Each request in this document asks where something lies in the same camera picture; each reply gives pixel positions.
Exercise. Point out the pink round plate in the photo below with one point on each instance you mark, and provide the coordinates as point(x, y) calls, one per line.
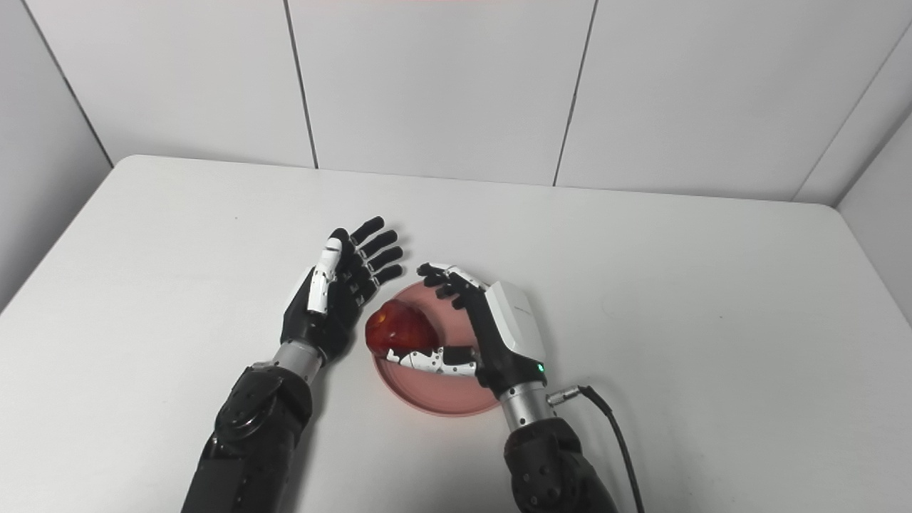
point(445, 392)

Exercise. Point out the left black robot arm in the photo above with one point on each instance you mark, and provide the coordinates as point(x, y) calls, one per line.
point(249, 434)

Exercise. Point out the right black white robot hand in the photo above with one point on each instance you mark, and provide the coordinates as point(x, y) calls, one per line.
point(506, 335)

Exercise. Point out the red apple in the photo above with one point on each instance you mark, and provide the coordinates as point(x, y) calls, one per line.
point(399, 329)

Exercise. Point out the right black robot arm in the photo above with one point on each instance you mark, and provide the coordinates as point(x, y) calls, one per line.
point(552, 463)

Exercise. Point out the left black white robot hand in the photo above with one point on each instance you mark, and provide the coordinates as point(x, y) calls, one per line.
point(324, 324)

